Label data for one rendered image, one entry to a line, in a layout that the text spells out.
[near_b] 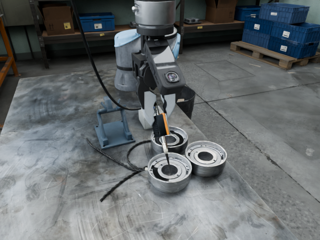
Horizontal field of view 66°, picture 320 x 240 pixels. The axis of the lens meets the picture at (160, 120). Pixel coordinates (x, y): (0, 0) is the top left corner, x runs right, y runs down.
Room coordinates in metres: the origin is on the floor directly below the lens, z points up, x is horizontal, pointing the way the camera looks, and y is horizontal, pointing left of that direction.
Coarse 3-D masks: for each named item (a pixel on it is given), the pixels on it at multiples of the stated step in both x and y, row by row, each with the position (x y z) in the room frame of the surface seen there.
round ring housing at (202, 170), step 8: (192, 144) 0.53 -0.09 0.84; (200, 144) 0.54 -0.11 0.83; (208, 144) 0.54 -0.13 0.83; (216, 144) 0.53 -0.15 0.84; (200, 152) 0.51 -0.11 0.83; (208, 152) 0.51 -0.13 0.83; (224, 152) 0.50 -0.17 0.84; (200, 160) 0.48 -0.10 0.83; (208, 160) 0.51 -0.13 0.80; (216, 160) 0.49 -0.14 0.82; (224, 160) 0.46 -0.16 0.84; (192, 168) 0.46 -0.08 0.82; (200, 168) 0.45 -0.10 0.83; (208, 168) 0.44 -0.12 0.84; (216, 168) 0.45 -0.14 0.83; (208, 176) 0.45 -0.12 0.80
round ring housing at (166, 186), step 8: (168, 152) 0.50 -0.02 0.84; (152, 160) 0.47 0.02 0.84; (160, 160) 0.48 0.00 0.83; (176, 160) 0.48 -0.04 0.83; (184, 160) 0.47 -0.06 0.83; (160, 168) 0.45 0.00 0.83; (168, 168) 0.46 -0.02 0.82; (176, 168) 0.45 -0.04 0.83; (152, 176) 0.41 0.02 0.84; (168, 176) 0.42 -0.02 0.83; (176, 176) 0.42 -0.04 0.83; (152, 184) 0.41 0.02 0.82; (160, 184) 0.40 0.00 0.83; (168, 184) 0.39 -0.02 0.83; (176, 184) 0.39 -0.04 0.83; (184, 184) 0.40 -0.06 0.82; (168, 192) 0.40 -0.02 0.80
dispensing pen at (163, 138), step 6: (156, 102) 0.49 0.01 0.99; (156, 108) 0.49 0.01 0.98; (156, 114) 0.48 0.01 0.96; (162, 114) 0.47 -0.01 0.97; (156, 120) 0.46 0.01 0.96; (162, 120) 0.46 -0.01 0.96; (156, 126) 0.46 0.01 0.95; (162, 126) 0.45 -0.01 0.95; (156, 132) 0.46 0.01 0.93; (162, 132) 0.44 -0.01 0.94; (162, 138) 0.45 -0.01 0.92; (162, 144) 0.44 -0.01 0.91; (168, 156) 0.43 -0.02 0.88; (168, 162) 0.42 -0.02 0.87
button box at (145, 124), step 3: (159, 108) 0.73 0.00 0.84; (141, 111) 0.70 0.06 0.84; (159, 111) 0.70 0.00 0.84; (162, 111) 0.70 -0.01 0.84; (141, 114) 0.69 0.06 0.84; (141, 117) 0.69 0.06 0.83; (144, 117) 0.67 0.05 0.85; (141, 120) 0.69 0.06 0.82; (144, 120) 0.66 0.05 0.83; (141, 123) 0.70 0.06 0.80; (144, 123) 0.66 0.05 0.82; (147, 123) 0.67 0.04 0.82; (144, 126) 0.66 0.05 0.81; (147, 126) 0.67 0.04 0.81; (150, 126) 0.67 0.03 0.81; (144, 129) 0.66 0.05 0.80; (147, 129) 0.67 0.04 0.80
